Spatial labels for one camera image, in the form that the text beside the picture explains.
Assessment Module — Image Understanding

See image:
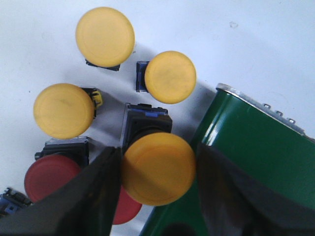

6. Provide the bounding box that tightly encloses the green conveyor belt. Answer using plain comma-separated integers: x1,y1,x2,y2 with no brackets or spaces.
141,84,315,236

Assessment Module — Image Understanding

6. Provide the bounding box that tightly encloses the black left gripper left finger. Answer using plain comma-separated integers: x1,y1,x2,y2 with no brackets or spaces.
0,147,122,236

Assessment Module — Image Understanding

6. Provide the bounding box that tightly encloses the blue black switch block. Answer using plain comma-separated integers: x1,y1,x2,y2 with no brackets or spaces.
0,187,32,218

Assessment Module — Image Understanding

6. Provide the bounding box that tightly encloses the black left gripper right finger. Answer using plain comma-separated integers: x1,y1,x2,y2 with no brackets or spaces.
196,143,315,236

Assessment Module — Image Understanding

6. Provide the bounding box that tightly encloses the yellow mushroom push button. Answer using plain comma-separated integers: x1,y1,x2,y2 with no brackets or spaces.
75,7,135,71
136,51,197,104
33,83,103,139
121,103,196,206

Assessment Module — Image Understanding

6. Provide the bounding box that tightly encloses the red mushroom push button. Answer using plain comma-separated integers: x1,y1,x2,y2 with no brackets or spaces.
113,186,142,225
24,136,89,203

